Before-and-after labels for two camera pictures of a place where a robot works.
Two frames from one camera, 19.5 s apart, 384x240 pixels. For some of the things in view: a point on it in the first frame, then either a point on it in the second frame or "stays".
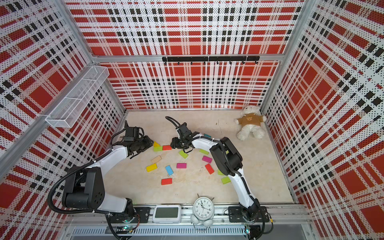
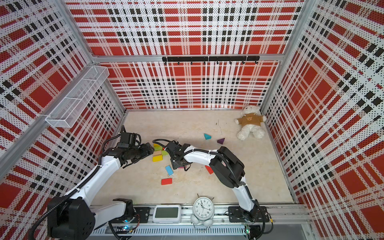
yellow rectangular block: [151, 167] -> [157, 158]
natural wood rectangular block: [156, 159] -> [157, 152]
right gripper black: [174, 143] -> [174, 164]
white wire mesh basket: [62, 116] stays
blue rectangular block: [169, 170] stays
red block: [209, 168] stays
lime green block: [156, 148] stays
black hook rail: [210, 58] stays
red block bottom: [166, 181] stays
